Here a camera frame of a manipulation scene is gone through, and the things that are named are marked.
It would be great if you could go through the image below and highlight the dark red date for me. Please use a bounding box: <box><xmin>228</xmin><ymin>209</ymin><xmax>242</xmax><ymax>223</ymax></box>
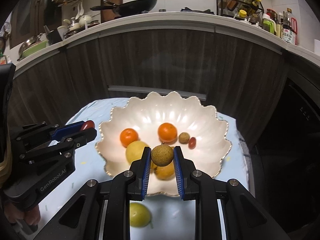
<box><xmin>80</xmin><ymin>120</ymin><xmax>95</xmax><ymax>131</ymax></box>
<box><xmin>188</xmin><ymin>137</ymin><xmax>196</xmax><ymax>150</ymax></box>

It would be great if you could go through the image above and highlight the green round apple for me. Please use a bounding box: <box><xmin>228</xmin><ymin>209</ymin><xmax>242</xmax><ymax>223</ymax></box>
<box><xmin>130</xmin><ymin>203</ymin><xmax>151</xmax><ymax>228</ymax></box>

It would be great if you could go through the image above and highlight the orange mandarin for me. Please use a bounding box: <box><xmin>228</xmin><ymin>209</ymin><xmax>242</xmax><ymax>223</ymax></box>
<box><xmin>157</xmin><ymin>122</ymin><xmax>177</xmax><ymax>142</ymax></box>
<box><xmin>120</xmin><ymin>128</ymin><xmax>139</xmax><ymax>147</ymax></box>

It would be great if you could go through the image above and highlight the large yellow lemon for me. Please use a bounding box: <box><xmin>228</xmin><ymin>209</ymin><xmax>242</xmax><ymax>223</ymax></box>
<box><xmin>125</xmin><ymin>141</ymin><xmax>148</xmax><ymax>164</ymax></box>

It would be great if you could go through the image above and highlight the yellow-brown mango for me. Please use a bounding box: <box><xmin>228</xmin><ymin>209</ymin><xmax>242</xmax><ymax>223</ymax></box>
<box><xmin>151</xmin><ymin>162</ymin><xmax>175</xmax><ymax>181</ymax></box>

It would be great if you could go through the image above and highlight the person's left hand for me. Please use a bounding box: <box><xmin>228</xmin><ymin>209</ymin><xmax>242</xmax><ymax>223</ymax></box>
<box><xmin>4</xmin><ymin>202</ymin><xmax>41</xmax><ymax>225</ymax></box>

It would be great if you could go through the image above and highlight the light blue patterned cloth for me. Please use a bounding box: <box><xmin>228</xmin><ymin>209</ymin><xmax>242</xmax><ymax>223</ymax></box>
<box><xmin>38</xmin><ymin>98</ymin><xmax>254</xmax><ymax>239</ymax></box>

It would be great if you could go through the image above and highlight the white scalloped ceramic bowl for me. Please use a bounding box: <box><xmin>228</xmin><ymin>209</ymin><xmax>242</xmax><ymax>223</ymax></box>
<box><xmin>94</xmin><ymin>90</ymin><xmax>233</xmax><ymax>197</ymax></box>

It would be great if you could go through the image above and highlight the green bowl with steel lid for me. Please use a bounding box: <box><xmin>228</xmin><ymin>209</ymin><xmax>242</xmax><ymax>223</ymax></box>
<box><xmin>18</xmin><ymin>34</ymin><xmax>48</xmax><ymax>61</ymax></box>

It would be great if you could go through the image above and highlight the white ceramic teapot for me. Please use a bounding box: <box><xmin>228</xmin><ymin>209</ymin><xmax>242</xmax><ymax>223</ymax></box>
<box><xmin>79</xmin><ymin>15</ymin><xmax>92</xmax><ymax>29</ymax></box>

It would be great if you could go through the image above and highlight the black wok pan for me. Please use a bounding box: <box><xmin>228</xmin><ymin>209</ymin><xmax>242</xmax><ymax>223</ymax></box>
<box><xmin>90</xmin><ymin>0</ymin><xmax>157</xmax><ymax>17</ymax></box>

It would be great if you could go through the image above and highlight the wooden cutting board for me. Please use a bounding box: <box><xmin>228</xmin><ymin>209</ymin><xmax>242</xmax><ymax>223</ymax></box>
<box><xmin>100</xmin><ymin>0</ymin><xmax>123</xmax><ymax>23</ymax></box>

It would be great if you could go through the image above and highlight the green lidded container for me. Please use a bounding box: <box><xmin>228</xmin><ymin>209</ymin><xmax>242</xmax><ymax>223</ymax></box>
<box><xmin>263</xmin><ymin>14</ymin><xmax>276</xmax><ymax>34</ymax></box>

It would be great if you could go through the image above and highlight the yellow-capped bottle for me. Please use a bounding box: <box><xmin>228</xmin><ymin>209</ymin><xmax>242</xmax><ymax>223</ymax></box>
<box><xmin>238</xmin><ymin>9</ymin><xmax>247</xmax><ymax>20</ymax></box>

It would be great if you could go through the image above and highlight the soy sauce bottle red handle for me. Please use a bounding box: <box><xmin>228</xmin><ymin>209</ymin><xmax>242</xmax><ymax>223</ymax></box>
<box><xmin>281</xmin><ymin>8</ymin><xmax>298</xmax><ymax>46</ymax></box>

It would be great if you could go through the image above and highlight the black wire spice rack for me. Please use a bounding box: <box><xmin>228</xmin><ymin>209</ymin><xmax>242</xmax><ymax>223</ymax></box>
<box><xmin>216</xmin><ymin>0</ymin><xmax>264</xmax><ymax>24</ymax></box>

